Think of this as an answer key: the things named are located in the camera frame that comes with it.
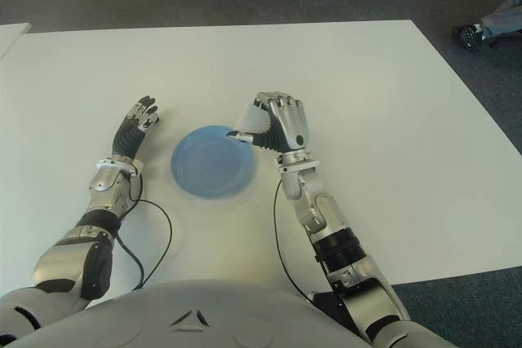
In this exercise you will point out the black wheeled object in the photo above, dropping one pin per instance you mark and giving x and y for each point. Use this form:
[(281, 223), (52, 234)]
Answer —
[(469, 38)]

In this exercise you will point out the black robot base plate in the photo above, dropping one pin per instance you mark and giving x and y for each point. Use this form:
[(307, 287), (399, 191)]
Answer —
[(330, 307)]

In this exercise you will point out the grey trouser leg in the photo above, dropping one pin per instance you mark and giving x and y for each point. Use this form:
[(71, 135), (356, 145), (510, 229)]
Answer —
[(503, 22)]

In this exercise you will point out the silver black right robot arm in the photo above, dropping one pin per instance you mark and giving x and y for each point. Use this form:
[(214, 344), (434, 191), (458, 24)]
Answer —
[(338, 250)]

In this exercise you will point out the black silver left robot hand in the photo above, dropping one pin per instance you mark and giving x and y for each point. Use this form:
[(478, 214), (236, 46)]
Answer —
[(126, 140)]

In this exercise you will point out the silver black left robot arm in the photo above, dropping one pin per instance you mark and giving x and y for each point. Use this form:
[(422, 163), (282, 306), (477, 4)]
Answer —
[(65, 262)]

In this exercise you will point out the white charger block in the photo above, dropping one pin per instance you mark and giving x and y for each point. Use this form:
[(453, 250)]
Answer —
[(253, 120)]

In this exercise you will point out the blue round plate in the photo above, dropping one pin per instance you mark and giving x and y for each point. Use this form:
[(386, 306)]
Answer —
[(208, 164)]

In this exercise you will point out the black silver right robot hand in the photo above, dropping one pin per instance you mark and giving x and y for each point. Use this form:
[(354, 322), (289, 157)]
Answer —
[(289, 124)]

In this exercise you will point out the white side table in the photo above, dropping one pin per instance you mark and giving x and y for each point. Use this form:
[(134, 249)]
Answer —
[(10, 36)]

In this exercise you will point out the grey robot torso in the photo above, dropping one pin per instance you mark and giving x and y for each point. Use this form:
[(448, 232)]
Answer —
[(195, 315)]

